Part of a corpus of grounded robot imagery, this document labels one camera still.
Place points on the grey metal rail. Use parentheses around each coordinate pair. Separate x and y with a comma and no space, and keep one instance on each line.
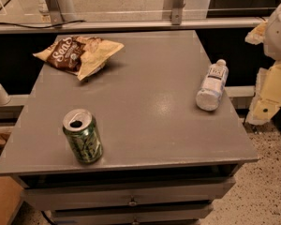
(97,27)

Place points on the brown cardboard box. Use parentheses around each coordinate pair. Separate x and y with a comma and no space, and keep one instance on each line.
(10,199)

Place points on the left metal bracket post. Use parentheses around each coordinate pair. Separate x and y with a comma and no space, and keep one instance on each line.
(54,12)

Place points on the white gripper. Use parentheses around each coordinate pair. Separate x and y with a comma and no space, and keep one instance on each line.
(278,35)

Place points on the brown yellow chip bag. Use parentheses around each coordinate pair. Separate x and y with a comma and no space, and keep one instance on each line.
(79,55)

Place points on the green soda can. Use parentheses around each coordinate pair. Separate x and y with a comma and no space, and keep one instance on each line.
(80,128)

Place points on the upper grey drawer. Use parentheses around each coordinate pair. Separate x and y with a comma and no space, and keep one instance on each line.
(130,194)

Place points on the grey drawer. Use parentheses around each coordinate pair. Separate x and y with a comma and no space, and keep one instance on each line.
(130,194)
(133,215)

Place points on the clear plastic water bottle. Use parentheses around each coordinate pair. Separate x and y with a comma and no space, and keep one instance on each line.
(212,87)

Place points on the right metal bracket post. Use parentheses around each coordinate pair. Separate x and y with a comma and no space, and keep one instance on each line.
(172,10)

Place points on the grey drawer cabinet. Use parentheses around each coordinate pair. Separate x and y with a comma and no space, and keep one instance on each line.
(149,124)

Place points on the metal bracket post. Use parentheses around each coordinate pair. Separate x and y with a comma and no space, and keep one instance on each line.
(172,10)
(54,12)

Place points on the lower grey drawer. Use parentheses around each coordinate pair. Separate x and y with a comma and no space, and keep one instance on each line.
(133,215)

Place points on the white pipe behind glass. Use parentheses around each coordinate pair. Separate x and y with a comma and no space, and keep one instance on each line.
(67,10)

